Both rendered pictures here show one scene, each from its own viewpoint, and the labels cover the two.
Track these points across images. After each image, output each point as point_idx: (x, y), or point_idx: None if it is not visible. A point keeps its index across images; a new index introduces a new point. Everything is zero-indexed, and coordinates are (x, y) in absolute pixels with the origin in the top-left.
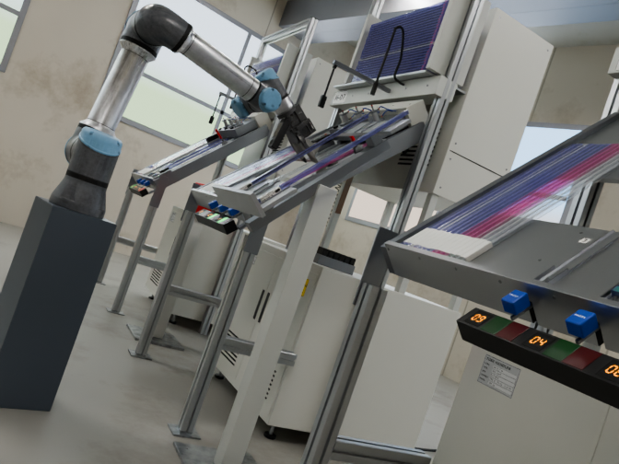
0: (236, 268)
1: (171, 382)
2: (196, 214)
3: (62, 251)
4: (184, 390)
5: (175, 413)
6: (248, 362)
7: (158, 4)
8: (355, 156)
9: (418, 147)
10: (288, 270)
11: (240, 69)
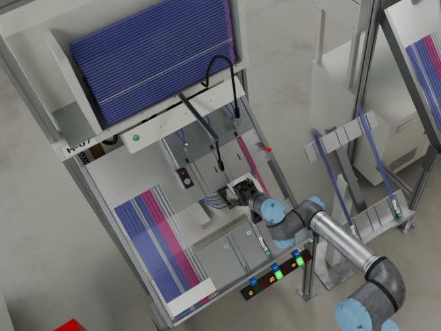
0: (314, 250)
1: (228, 326)
2: (252, 297)
3: None
4: (235, 314)
5: (284, 304)
6: None
7: (397, 286)
8: (342, 152)
9: None
10: (350, 209)
11: (338, 223)
